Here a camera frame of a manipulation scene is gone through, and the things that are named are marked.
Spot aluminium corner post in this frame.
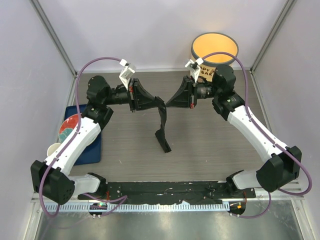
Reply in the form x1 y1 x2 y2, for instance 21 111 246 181
249 0 298 75
29 0 77 76

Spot black trash bag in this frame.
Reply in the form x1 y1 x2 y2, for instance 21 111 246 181
155 96 172 153

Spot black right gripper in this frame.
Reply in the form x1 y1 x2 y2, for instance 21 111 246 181
166 75 221 109

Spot red and teal plate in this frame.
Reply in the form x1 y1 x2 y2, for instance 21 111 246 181
58 114 79 144

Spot yellow capybara trash bin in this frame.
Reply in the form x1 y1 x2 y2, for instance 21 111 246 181
191 32 239 81

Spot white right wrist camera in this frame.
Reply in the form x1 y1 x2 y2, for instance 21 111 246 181
185 57 204 84

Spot white paper cup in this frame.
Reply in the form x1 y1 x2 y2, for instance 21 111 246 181
46 142 61 157

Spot perforated cable duct strip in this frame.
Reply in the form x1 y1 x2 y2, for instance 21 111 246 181
59 201 230 213

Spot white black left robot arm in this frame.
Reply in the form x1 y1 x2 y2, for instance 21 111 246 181
30 75 166 205

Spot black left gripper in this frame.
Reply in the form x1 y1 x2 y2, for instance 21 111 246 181
103 78 161 113

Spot blue tray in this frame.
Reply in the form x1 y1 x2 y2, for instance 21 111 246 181
64 105 102 166

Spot left aluminium corner post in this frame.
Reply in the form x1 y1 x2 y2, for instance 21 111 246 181
29 0 77 76

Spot right aluminium corner post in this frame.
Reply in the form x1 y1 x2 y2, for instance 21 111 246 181
249 0 298 75

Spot aluminium frame rail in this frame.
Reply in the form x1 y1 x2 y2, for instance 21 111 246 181
30 180 302 204

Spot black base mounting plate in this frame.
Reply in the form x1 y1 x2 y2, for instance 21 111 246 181
90 181 256 205

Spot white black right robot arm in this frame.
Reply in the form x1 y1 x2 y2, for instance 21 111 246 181
166 64 302 198

